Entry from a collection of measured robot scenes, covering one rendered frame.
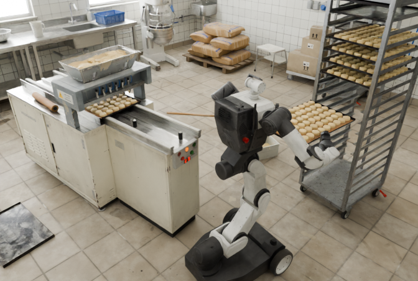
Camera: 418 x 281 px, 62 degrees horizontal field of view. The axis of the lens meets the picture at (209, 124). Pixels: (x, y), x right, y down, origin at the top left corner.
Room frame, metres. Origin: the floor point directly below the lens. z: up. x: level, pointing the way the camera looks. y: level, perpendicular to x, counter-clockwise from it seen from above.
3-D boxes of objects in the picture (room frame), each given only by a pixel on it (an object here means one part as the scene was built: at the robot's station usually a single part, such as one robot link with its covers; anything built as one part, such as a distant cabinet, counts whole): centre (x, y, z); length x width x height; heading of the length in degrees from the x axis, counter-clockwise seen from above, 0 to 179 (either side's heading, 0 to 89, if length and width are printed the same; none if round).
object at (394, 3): (2.20, -1.12, 0.97); 0.03 x 0.03 x 1.70; 37
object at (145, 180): (2.33, 0.45, 0.45); 0.70 x 0.34 x 0.90; 51
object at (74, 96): (2.64, 0.85, 1.01); 0.72 x 0.33 x 0.34; 141
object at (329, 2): (2.56, -0.85, 0.97); 0.03 x 0.03 x 1.70; 37
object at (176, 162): (2.10, 0.17, 0.77); 0.24 x 0.04 x 0.14; 141
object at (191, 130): (2.83, 0.84, 0.87); 2.01 x 0.03 x 0.07; 51
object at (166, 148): (2.60, 1.03, 0.87); 2.01 x 0.03 x 0.07; 51
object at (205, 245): (1.77, -0.17, 0.19); 0.64 x 0.52 x 0.33; 127
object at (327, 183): (2.57, -1.23, 0.93); 0.64 x 0.51 x 1.78; 127
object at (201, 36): (6.53, -0.03, 0.47); 0.72 x 0.42 x 0.17; 135
